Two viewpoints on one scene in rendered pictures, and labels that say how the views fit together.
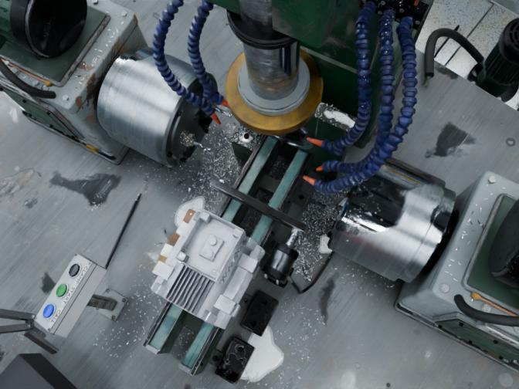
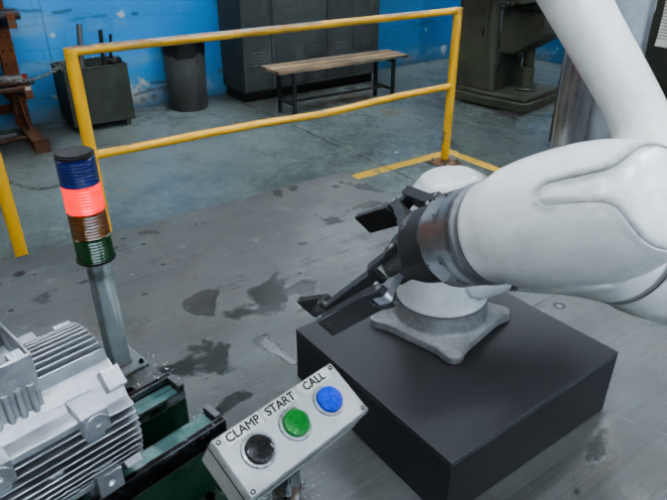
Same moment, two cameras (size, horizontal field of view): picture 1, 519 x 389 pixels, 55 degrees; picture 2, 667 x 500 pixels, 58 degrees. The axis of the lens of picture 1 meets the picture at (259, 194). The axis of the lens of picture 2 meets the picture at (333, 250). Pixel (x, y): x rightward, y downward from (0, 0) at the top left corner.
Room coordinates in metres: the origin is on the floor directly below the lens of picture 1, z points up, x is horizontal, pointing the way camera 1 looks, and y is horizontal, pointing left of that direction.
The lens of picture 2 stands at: (0.66, 0.55, 1.53)
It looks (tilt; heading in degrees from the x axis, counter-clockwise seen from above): 28 degrees down; 186
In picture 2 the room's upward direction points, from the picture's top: straight up
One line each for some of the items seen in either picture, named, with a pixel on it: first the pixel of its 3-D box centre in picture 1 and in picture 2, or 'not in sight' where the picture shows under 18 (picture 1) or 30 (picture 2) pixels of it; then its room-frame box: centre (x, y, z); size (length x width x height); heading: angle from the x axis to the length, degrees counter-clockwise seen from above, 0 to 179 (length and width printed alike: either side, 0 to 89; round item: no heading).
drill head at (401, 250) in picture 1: (398, 221); not in sight; (0.21, -0.30, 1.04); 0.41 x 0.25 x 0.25; 52
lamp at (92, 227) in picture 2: not in sight; (88, 221); (-0.19, 0.06, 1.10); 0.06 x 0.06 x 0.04
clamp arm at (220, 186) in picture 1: (258, 206); not in sight; (0.32, 0.01, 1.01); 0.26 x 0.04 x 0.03; 52
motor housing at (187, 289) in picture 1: (208, 270); (22, 433); (0.19, 0.14, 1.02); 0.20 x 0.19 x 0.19; 142
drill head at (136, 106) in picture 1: (144, 99); not in sight; (0.64, 0.24, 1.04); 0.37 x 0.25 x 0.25; 52
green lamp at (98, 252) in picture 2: not in sight; (93, 245); (-0.19, 0.06, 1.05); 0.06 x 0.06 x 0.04
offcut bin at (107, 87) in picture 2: not in sight; (92, 75); (-4.20, -1.94, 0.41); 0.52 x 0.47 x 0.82; 131
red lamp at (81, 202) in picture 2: not in sight; (82, 195); (-0.19, 0.06, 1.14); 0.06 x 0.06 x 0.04
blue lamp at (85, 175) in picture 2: not in sight; (77, 170); (-0.19, 0.06, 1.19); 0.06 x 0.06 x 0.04
